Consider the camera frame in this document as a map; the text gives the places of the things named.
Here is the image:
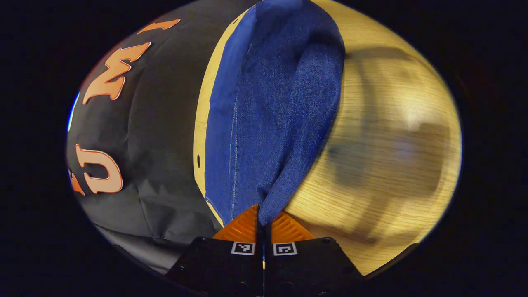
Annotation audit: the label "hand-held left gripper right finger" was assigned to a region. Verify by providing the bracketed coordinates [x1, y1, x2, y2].
[264, 211, 364, 297]

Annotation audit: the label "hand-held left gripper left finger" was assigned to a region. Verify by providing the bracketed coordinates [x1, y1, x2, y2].
[165, 204, 264, 297]

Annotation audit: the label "blue denim jeans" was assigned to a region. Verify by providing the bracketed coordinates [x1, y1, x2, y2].
[204, 0, 346, 228]

